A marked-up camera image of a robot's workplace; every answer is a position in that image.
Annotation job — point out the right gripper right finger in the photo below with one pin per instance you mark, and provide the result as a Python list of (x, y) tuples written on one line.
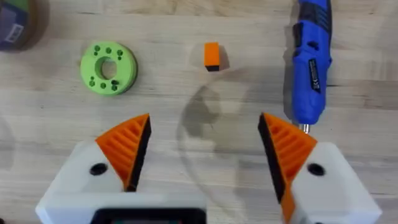
[(326, 193)]

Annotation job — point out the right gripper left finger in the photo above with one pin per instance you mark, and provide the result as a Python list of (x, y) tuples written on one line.
[(121, 149)]

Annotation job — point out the blue electric screwdriver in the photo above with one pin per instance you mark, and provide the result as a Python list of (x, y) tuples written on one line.
[(311, 77)]

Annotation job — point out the orange ribbed wedge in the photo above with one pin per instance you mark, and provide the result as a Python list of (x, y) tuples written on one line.
[(211, 54)]

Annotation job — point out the green disc with holes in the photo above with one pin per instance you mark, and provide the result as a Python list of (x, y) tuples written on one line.
[(90, 67)]

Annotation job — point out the brown toy tub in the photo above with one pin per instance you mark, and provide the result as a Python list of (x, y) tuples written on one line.
[(12, 28)]

